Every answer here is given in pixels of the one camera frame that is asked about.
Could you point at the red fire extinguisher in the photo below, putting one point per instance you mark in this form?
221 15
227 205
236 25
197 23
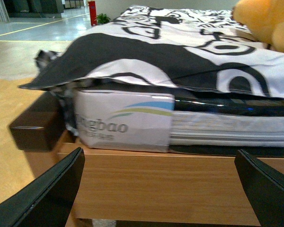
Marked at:
92 12

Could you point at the green potted plant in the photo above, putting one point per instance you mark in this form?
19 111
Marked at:
103 19

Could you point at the wrapped mattress with label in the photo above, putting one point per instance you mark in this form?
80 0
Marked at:
159 118

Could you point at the black white patterned duvet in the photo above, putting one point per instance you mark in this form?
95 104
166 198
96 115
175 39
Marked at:
199 50

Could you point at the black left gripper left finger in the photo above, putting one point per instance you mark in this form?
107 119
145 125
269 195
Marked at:
47 201

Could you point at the yellow plush toy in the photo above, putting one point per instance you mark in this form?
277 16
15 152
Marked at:
264 18

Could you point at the wooden bed frame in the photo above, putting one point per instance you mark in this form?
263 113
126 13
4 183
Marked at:
198 186

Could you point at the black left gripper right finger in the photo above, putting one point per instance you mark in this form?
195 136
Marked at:
264 188

